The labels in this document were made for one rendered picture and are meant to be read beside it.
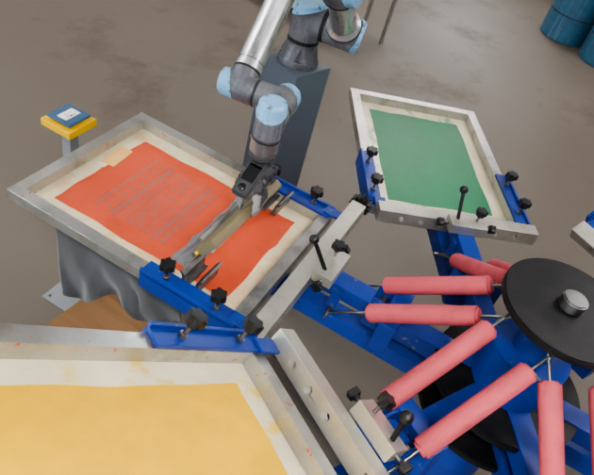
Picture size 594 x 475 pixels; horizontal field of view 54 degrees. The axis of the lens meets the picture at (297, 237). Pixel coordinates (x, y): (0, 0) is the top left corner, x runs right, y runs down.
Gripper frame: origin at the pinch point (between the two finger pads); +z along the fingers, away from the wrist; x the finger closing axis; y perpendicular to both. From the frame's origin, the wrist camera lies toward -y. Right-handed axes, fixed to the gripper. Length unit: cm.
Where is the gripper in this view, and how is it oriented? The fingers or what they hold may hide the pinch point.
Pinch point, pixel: (246, 210)
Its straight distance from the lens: 165.5
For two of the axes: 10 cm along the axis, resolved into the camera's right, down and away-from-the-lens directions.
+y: 4.7, -5.3, 7.1
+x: -8.5, -4.7, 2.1
